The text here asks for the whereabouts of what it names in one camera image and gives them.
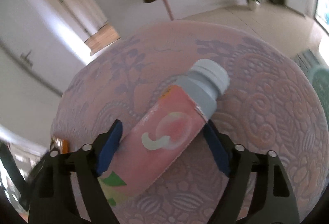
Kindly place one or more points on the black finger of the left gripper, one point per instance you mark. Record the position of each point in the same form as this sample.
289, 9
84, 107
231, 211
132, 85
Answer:
17, 190

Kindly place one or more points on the pink yogurt bottle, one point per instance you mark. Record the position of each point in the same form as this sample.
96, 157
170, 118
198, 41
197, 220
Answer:
165, 131

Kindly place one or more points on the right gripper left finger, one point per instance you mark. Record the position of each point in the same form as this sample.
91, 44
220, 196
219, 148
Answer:
67, 189

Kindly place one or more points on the light blue laundry basket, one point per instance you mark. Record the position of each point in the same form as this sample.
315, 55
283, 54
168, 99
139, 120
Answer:
318, 78

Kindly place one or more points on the orange snack bag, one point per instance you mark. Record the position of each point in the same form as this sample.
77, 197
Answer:
61, 145

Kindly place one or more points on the white interior door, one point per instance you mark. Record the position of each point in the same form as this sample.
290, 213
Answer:
24, 66

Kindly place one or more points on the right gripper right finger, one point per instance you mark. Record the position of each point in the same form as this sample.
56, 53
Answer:
258, 190

